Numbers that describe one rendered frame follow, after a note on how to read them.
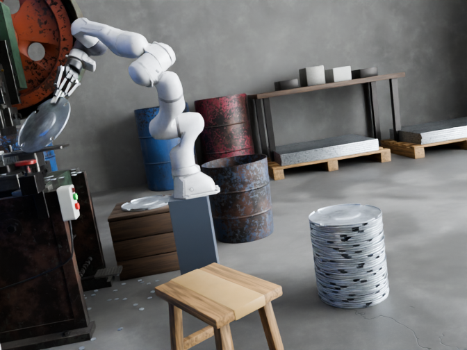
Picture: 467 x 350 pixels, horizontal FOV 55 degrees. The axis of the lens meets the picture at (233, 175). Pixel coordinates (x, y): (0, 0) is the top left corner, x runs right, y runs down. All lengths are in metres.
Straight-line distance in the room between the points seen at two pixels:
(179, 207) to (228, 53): 3.54
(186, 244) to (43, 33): 1.28
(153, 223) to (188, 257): 0.37
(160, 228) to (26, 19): 1.25
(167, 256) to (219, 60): 3.33
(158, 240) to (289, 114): 3.39
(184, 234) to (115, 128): 3.44
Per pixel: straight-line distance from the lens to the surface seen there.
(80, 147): 5.54
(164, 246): 2.48
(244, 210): 2.71
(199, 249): 2.16
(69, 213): 1.91
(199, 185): 2.11
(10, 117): 2.17
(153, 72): 1.92
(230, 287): 1.38
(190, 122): 2.08
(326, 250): 1.83
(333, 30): 5.73
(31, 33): 2.58
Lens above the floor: 0.89
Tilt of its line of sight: 10 degrees down
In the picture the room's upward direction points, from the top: 9 degrees counter-clockwise
